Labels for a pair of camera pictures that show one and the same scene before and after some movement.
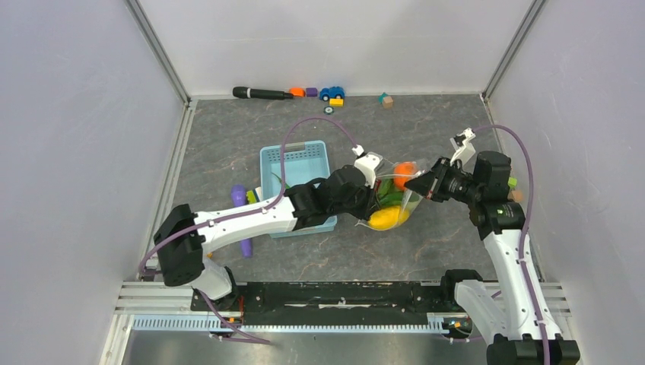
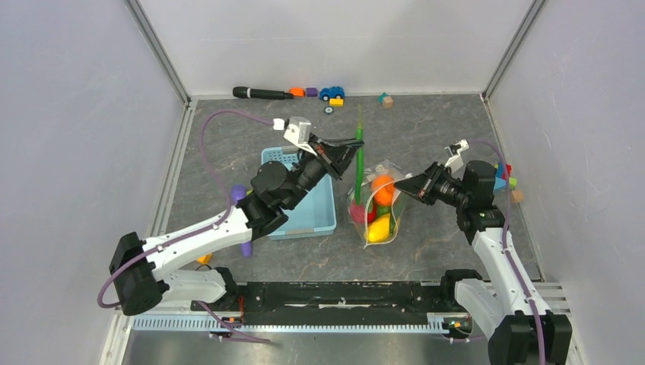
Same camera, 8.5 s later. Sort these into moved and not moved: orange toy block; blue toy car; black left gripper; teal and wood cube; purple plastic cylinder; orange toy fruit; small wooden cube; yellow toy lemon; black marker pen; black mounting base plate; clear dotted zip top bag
Moved: black left gripper; orange toy fruit; yellow toy lemon; clear dotted zip top bag
Not moved: teal and wood cube; black marker pen; purple plastic cylinder; black mounting base plate; small wooden cube; blue toy car; orange toy block
